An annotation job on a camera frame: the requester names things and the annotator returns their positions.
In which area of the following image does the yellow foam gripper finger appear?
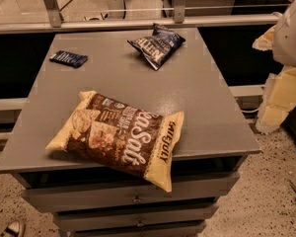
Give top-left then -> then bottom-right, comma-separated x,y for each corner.
256,66 -> 296,133

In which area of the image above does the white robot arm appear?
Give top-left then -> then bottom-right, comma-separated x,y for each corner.
253,0 -> 296,133

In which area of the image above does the brown sea salt chip bag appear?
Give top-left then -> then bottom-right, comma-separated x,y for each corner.
46,91 -> 185,193

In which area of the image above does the blue rxbar blueberry bar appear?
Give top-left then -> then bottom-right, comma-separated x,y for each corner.
49,50 -> 88,68

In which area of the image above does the blue chip bag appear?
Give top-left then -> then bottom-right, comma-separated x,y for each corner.
128,23 -> 185,71

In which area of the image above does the grey drawer cabinet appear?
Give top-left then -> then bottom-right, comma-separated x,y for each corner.
0,29 -> 259,237

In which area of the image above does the shoe tip on floor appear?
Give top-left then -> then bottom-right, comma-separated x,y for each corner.
0,220 -> 26,237

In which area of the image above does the metal railing frame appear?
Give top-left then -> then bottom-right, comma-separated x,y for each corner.
0,0 -> 293,34

